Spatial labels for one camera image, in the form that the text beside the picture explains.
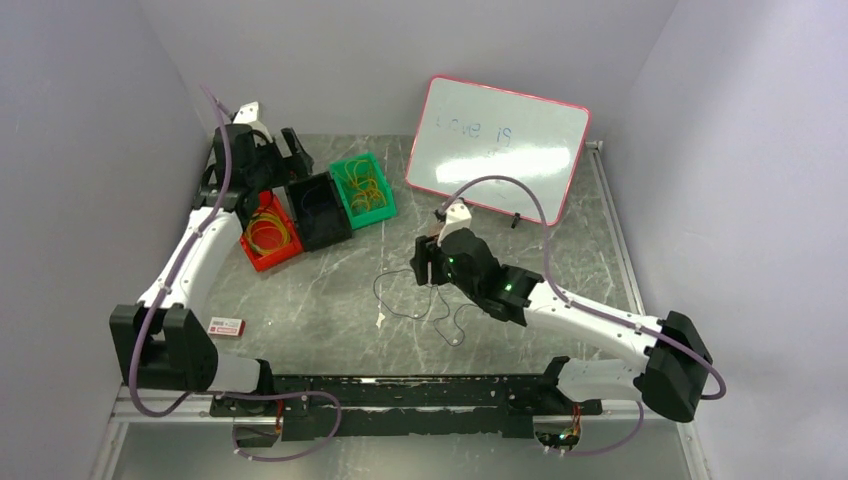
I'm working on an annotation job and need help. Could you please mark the purple cables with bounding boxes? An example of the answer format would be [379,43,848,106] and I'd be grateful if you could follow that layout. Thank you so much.
[372,267,478,348]

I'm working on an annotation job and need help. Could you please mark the orange cable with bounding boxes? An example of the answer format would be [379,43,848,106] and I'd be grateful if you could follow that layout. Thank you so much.
[340,158,390,215]

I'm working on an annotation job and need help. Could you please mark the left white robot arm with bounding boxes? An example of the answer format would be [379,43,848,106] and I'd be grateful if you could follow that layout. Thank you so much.
[109,124,314,416]

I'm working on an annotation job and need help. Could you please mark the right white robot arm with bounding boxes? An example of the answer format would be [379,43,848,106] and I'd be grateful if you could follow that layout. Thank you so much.
[410,228,713,423]

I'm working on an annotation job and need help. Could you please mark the red plastic bin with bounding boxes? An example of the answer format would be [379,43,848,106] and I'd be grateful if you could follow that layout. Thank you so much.
[239,191,304,272]

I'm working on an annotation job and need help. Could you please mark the black plastic bin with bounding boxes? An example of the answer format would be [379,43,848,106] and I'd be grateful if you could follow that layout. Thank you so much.
[284,172,353,252]

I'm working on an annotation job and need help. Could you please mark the green plastic bin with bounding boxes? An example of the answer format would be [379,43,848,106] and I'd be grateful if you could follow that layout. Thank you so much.
[328,152,397,230]

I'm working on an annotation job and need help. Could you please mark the pink framed whiteboard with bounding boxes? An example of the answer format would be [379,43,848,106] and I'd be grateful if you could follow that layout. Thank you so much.
[406,76,592,226]

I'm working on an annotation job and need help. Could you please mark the small red white box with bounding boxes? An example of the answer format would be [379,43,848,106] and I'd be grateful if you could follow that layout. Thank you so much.
[207,317,246,338]

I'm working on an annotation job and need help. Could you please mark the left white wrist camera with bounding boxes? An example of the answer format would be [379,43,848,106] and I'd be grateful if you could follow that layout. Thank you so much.
[232,101,274,143]

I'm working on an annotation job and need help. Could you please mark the yellow cables in red bin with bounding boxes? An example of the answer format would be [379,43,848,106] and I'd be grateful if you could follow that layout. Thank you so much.
[243,211,294,256]

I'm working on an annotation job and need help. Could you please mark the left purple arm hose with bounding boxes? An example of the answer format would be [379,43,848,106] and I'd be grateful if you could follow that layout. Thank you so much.
[127,84,343,464]

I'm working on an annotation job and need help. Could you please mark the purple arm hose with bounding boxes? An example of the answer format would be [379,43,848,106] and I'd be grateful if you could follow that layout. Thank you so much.
[127,84,343,464]
[434,174,727,460]

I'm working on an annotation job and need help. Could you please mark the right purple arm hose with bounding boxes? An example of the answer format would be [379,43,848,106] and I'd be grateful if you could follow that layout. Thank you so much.
[434,174,727,460]

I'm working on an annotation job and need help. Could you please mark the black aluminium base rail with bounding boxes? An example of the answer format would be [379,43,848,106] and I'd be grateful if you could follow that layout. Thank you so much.
[112,370,690,446]

